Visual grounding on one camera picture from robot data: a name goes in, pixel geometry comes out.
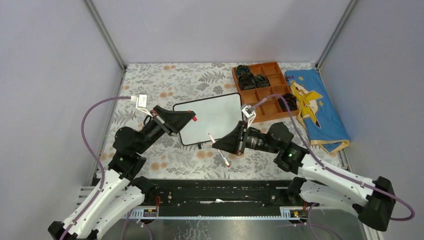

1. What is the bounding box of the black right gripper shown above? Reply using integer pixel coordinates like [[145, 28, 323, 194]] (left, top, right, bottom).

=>
[[212, 120, 280, 156]]

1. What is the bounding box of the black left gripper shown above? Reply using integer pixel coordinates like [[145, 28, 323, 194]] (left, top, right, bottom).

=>
[[135, 105, 196, 156]]

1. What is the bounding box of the white red whiteboard marker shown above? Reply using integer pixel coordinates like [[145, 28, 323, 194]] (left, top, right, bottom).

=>
[[208, 133, 231, 168]]

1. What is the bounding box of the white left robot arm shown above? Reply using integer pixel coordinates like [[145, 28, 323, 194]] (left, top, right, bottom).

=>
[[48, 105, 196, 240]]

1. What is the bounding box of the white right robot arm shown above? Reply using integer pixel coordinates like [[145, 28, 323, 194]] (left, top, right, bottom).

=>
[[212, 121, 396, 232]]

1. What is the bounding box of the black framed whiteboard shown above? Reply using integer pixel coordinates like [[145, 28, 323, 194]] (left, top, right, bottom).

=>
[[172, 92, 243, 146]]

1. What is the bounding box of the floral table cloth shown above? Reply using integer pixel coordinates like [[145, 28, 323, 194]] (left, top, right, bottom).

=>
[[96, 62, 345, 181]]

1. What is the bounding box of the black coiled band middle left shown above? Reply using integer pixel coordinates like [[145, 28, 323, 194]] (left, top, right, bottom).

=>
[[238, 72, 256, 91]]

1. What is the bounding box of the black coiled band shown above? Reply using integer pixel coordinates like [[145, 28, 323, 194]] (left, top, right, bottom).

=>
[[278, 93, 298, 112], [254, 74, 270, 88], [235, 64, 251, 78], [238, 72, 256, 91]]

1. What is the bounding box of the orange wooden compartment tray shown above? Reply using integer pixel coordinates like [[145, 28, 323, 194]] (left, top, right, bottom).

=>
[[232, 61, 299, 123]]

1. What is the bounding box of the black coiled band middle right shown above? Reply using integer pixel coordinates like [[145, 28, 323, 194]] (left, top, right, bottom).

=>
[[254, 74, 270, 88]]

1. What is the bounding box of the black coiled band back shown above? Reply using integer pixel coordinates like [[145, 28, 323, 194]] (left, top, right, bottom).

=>
[[235, 64, 251, 78]]

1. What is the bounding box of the black coiled band front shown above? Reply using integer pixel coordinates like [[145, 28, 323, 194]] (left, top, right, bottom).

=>
[[278, 93, 298, 112]]

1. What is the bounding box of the blue cartoon cloth bag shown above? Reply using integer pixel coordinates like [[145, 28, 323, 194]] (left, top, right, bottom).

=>
[[284, 69, 350, 153]]

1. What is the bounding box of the right electronics board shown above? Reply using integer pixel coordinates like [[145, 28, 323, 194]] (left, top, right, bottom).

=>
[[290, 209, 308, 219]]

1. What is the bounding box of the electronics board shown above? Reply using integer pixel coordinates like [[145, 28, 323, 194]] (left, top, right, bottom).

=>
[[142, 208, 158, 218], [290, 209, 308, 219]]

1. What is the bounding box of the left electronics board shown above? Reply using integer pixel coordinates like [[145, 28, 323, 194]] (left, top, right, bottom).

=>
[[142, 208, 158, 218]]

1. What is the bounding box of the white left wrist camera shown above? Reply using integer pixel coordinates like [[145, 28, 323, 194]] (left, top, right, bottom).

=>
[[130, 94, 153, 117]]

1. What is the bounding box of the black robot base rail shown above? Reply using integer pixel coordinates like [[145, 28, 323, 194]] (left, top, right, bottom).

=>
[[124, 177, 311, 219]]

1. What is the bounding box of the left aluminium frame post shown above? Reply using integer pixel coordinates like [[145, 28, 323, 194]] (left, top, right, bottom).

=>
[[83, 0, 126, 71]]

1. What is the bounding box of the aluminium frame post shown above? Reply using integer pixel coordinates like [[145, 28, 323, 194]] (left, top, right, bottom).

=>
[[315, 0, 359, 70], [83, 0, 126, 71]]

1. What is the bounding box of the right aluminium frame post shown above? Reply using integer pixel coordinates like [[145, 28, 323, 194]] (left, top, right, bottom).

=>
[[315, 0, 359, 70]]

